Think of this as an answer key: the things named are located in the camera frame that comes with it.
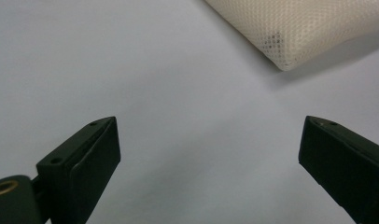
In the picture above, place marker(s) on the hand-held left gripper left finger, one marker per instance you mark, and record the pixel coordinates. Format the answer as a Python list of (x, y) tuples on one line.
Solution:
[(85, 161)]

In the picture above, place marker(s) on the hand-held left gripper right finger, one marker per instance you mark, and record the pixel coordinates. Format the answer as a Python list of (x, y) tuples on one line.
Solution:
[(349, 168)]

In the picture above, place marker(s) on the cream mesh laundry bag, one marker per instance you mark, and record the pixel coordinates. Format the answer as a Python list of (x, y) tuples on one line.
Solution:
[(302, 25)]

